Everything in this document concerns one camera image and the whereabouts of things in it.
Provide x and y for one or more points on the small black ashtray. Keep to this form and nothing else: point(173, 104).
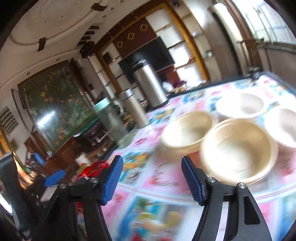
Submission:
point(254, 72)

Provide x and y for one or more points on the large steel thermos pot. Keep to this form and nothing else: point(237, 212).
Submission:
point(150, 83)

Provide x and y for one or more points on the dark wooden chair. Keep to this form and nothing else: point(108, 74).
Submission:
point(251, 53)

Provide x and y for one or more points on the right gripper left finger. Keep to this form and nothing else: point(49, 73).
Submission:
point(83, 191)

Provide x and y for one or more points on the white plastic bag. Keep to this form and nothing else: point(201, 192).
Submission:
point(167, 86)

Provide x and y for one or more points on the small white paper bowl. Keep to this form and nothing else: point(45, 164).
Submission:
point(279, 122)

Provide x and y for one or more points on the white tower air conditioner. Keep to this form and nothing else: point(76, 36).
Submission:
point(233, 36)

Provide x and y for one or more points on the large floral wall painting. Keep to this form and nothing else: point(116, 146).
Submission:
point(55, 104)

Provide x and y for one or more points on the black flat screen television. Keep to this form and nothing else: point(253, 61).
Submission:
point(154, 53)

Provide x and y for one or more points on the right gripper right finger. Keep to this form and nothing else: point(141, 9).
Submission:
point(244, 219)

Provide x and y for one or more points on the colourful fruit print tablecloth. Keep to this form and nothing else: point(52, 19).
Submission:
point(152, 200)

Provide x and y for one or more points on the large white paper bowl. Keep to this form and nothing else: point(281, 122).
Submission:
point(241, 105)

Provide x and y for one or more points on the clear bottle mint lid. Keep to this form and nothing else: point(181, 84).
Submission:
point(110, 119)

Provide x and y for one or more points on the slim steel thermos flask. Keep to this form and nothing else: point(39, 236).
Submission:
point(134, 108)

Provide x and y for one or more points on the beige ribbed bowl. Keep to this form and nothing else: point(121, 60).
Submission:
point(184, 135)
point(236, 151)

